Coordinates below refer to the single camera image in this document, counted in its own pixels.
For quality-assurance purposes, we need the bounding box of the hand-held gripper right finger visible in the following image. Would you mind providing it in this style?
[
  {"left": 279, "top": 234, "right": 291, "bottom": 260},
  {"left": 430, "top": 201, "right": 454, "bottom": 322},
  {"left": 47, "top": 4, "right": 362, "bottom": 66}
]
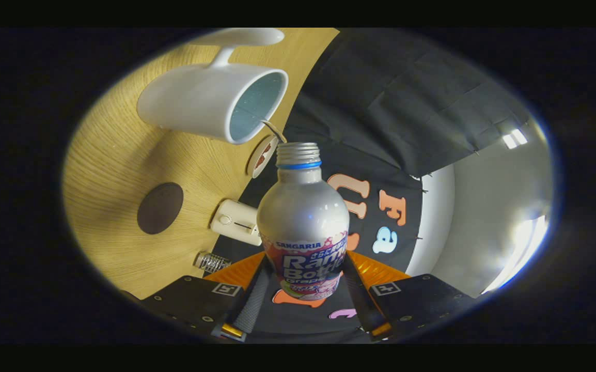
[{"left": 342, "top": 251, "right": 477, "bottom": 339}]

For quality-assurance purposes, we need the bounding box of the wooden table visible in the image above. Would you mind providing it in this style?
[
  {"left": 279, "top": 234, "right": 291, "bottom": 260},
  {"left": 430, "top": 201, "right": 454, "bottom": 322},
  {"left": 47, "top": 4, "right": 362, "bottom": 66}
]
[{"left": 62, "top": 28, "right": 340, "bottom": 300}]

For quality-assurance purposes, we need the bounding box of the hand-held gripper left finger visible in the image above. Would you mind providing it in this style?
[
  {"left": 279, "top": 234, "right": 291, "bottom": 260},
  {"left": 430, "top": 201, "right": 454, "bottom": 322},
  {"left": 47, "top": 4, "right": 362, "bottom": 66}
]
[{"left": 140, "top": 252, "right": 273, "bottom": 343}]

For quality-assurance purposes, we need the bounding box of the dark brown round coaster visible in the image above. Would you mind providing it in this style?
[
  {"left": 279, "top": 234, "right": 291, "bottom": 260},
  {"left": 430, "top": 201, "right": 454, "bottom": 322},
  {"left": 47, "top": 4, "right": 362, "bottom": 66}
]
[{"left": 137, "top": 182, "right": 184, "bottom": 235}]

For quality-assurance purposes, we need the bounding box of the small twin ceiling light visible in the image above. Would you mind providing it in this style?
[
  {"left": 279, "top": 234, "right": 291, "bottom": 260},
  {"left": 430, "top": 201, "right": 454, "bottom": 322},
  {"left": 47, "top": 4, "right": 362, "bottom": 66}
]
[{"left": 502, "top": 128, "right": 528, "bottom": 149}]

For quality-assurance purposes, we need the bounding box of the silver juice bottle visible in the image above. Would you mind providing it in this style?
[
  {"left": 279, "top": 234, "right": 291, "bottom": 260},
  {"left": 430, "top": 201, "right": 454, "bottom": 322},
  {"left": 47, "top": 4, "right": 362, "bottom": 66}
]
[{"left": 257, "top": 142, "right": 351, "bottom": 301}]

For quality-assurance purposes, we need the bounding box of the white oval plate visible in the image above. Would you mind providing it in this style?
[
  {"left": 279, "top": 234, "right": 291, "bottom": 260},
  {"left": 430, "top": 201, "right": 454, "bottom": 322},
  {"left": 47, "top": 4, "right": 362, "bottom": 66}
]
[{"left": 246, "top": 135, "right": 280, "bottom": 179}]

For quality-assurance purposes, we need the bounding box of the metal wire basket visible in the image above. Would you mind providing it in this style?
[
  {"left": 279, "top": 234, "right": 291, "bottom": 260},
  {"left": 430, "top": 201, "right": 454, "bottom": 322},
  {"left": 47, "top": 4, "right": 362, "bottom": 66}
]
[{"left": 193, "top": 251, "right": 232, "bottom": 274}]

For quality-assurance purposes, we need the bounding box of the white toaster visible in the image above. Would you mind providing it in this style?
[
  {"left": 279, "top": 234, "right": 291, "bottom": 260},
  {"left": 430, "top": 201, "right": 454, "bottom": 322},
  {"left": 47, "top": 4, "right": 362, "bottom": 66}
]
[{"left": 210, "top": 199, "right": 262, "bottom": 247}]

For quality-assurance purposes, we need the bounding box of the white cup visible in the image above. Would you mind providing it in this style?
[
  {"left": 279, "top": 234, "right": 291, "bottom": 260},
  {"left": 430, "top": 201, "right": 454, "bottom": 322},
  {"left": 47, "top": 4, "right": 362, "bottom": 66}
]
[{"left": 136, "top": 28, "right": 289, "bottom": 145}]

